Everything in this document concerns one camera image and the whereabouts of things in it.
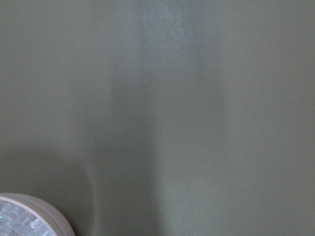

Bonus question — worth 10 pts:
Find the pink ice bowl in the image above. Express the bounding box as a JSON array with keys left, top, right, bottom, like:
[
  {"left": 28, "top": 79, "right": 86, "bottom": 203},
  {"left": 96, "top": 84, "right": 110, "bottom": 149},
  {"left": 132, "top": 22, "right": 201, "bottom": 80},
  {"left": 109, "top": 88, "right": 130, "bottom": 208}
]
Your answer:
[{"left": 0, "top": 193, "right": 75, "bottom": 236}]

